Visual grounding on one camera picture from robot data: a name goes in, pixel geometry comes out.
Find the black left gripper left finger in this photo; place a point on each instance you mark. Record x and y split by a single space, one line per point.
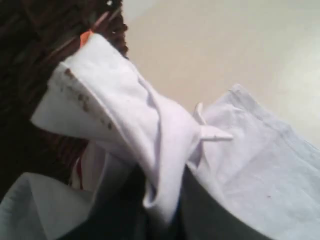
121 217

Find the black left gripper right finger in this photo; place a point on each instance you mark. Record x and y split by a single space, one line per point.
207 217

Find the white t-shirt red logo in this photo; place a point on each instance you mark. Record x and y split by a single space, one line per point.
233 147

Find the dark brown wicker basket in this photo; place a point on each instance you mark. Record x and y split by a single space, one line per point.
35 35

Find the orange clothing tag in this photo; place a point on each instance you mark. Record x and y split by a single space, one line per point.
84 38

